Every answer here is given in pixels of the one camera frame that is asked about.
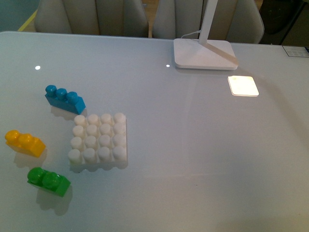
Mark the yellow two-stud block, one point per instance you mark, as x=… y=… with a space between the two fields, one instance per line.
x=24 y=143

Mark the blue three-stud block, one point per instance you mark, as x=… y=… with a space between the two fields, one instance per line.
x=68 y=101

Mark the green two-stud block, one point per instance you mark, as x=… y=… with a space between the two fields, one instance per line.
x=49 y=181

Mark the white desk lamp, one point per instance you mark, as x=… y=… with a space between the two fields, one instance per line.
x=204 y=53

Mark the left beige chair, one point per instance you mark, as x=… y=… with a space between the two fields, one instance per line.
x=92 y=17

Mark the table label sticker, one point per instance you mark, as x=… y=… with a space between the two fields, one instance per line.
x=296 y=51

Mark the white studded base plate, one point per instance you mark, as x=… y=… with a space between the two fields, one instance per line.
x=98 y=140

